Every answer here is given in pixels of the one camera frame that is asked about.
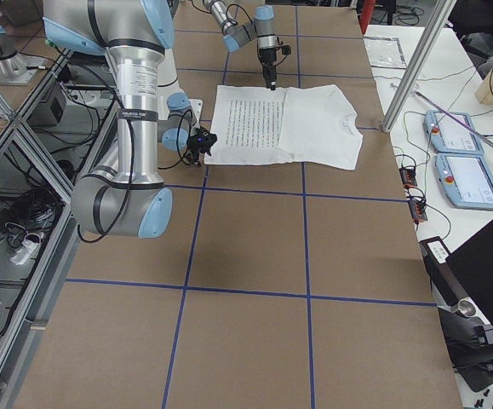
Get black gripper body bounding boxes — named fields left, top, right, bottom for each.
left=186, top=147, right=206, bottom=167
left=257, top=47, right=278, bottom=81

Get white long-sleeve printed shirt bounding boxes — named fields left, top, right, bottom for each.
left=204, top=84, right=363, bottom=170

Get third grey robot base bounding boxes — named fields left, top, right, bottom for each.
left=0, top=26, right=46, bottom=86

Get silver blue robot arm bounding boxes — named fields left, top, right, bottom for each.
left=191, top=0, right=291, bottom=91
left=43, top=1, right=197, bottom=239

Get red cylinder object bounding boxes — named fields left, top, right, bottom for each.
left=358, top=0, right=376, bottom=34

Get clear plastic document sleeve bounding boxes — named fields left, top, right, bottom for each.
left=364, top=36, right=407, bottom=69

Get upper orange black hub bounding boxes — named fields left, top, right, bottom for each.
left=399, top=167, right=418, bottom=188

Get orange black hub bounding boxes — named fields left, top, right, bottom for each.
left=399, top=167, right=418, bottom=188
left=408, top=199, right=427, bottom=225

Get upper blue teach pendant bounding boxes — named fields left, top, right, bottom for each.
left=424, top=110, right=484, bottom=156

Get blue teach pendant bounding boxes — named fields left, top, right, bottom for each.
left=424, top=110, right=484, bottom=156
left=434, top=153, right=493, bottom=210

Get lower orange black hub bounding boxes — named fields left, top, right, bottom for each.
left=408, top=199, right=427, bottom=225

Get white power strip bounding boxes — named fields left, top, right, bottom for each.
left=10, top=236, right=41, bottom=266

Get lower blue teach pendant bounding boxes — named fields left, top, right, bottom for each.
left=434, top=153, right=493, bottom=210

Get metal reacher grabber tool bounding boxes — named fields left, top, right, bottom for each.
left=409, top=89, right=493, bottom=149

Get black monitor stand base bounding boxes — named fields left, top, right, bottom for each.
left=420, top=236, right=493, bottom=392

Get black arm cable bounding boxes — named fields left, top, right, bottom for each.
left=60, top=59, right=198, bottom=245

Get aluminium frame post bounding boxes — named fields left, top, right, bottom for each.
left=381, top=0, right=456, bottom=133

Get aluminium frame railing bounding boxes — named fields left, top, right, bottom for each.
left=0, top=50, right=116, bottom=408

